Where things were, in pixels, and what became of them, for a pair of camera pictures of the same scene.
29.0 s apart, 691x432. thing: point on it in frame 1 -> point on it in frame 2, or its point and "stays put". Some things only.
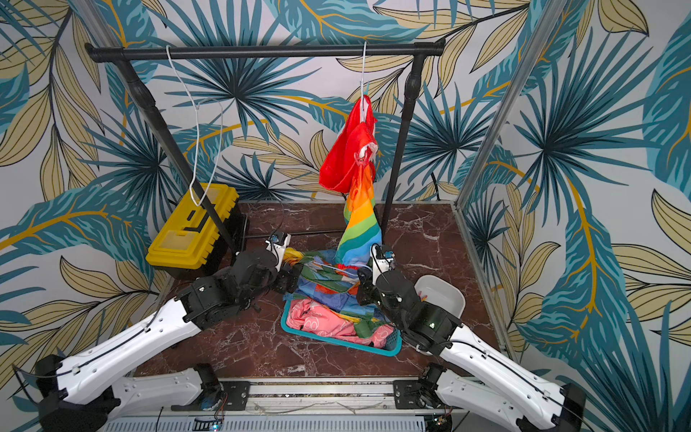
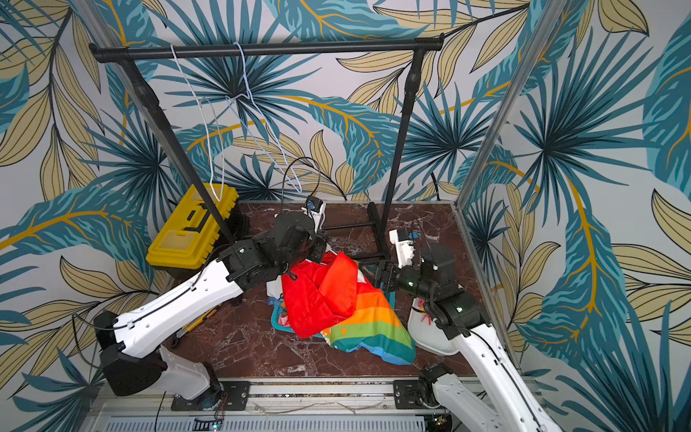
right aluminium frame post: (551, 14) stays put
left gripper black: (289, 278) -> (320, 247)
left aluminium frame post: (98, 29) stays put
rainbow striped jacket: (334, 284) -> (282, 317)
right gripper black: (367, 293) -> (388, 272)
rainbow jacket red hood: (346, 165) -> (329, 295)
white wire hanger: (198, 131) -> (214, 137)
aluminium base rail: (306, 407) stays put
